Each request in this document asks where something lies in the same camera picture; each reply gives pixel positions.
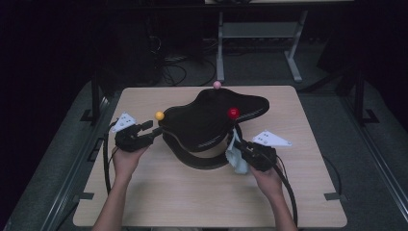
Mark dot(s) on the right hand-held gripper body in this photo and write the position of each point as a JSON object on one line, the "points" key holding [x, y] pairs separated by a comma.
{"points": [[261, 155]]}

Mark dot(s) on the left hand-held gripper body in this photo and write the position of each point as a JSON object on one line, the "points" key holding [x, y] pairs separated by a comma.
{"points": [[128, 141]]}

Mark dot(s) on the light blue wiping cloth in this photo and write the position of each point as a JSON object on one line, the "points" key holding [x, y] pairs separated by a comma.
{"points": [[235, 159]]}

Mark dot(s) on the black wavy tray with ball knobs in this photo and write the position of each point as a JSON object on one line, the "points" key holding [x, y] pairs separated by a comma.
{"points": [[205, 122]]}

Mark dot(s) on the person's left hand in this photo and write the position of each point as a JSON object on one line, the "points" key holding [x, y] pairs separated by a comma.
{"points": [[126, 162]]}

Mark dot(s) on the person's right hand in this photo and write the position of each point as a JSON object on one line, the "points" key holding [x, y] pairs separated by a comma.
{"points": [[267, 181]]}

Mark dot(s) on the black tape piece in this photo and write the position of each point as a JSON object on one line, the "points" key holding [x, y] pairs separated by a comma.
{"points": [[86, 195], [332, 196]]}

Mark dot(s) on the black stand post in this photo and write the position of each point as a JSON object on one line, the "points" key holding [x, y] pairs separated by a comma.
{"points": [[95, 96], [359, 96]]}

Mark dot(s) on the aluminium floor rail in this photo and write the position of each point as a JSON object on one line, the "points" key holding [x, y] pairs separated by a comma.
{"points": [[385, 186], [64, 192]]}

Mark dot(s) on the grey metal desk frame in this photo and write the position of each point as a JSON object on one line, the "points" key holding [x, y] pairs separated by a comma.
{"points": [[260, 30]]}

